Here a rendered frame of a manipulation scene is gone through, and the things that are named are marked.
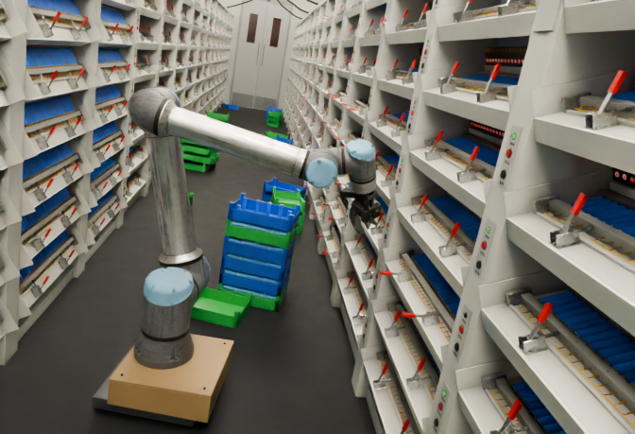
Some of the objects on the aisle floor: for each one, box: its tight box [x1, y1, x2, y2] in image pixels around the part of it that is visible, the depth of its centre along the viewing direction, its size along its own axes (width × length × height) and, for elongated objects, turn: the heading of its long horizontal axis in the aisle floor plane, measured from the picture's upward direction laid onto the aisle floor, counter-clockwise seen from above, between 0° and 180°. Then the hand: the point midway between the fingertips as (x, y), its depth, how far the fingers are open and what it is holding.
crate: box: [217, 282, 288, 312], centre depth 252 cm, size 30×20×8 cm
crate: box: [191, 287, 252, 329], centre depth 232 cm, size 30×20×8 cm
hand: (362, 227), depth 188 cm, fingers open, 3 cm apart
